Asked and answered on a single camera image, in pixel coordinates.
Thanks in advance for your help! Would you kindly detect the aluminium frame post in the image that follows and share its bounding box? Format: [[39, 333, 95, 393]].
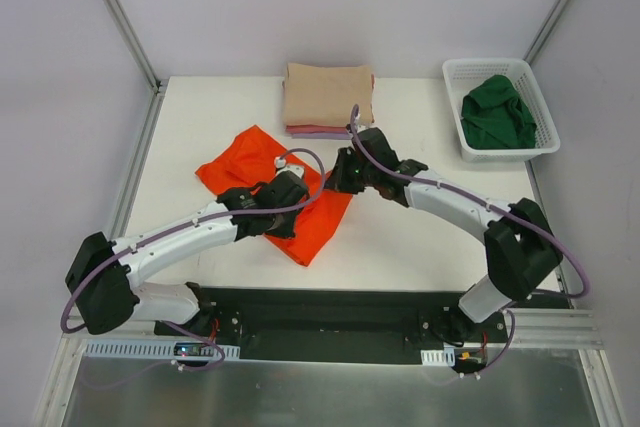
[[74, 0, 169, 93], [522, 0, 606, 66]]

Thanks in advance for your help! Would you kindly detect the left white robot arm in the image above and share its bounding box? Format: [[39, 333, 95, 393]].
[[65, 164, 309, 336]]

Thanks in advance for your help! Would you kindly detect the left aluminium frame post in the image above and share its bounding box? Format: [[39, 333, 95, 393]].
[[74, 0, 169, 93]]

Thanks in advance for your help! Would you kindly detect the orange t-shirt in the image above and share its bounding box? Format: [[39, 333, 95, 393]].
[[195, 125, 352, 267]]

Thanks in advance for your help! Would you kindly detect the folded purple t-shirt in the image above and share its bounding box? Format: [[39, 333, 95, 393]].
[[291, 132, 352, 141]]

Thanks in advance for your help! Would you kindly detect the green t-shirt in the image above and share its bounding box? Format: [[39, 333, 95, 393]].
[[460, 75, 537, 150]]

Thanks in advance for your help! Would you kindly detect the left white cable duct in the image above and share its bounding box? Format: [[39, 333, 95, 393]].
[[84, 339, 241, 362]]

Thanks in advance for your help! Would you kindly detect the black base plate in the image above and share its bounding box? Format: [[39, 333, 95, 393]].
[[184, 287, 507, 365]]

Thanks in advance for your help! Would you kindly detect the folded pink t-shirt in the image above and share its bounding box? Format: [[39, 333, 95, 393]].
[[285, 125, 351, 136]]

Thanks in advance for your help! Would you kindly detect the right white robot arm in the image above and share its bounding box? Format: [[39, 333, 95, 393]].
[[325, 128, 563, 342]]

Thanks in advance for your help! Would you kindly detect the white plastic basket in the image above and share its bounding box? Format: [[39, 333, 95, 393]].
[[442, 58, 561, 163]]

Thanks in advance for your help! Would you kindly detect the white cable duct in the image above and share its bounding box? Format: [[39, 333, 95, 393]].
[[420, 348, 455, 367], [84, 339, 241, 362]]

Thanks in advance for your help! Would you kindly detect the right aluminium frame post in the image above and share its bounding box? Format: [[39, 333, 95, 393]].
[[522, 0, 606, 66]]

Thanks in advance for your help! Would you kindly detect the right white cable duct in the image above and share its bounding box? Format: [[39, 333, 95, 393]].
[[420, 348, 455, 367]]

